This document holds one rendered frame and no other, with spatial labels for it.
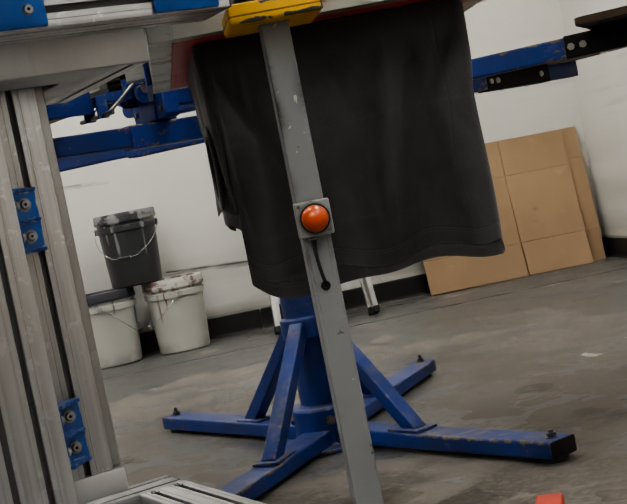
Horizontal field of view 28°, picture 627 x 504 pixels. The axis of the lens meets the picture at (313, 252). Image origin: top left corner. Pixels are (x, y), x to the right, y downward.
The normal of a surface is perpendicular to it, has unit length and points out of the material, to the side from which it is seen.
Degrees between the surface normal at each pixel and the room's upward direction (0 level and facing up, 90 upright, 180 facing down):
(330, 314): 90
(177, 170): 90
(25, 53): 90
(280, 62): 90
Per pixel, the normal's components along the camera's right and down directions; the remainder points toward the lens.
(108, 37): 0.48, -0.05
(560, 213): 0.07, -0.18
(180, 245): 0.12, 0.03
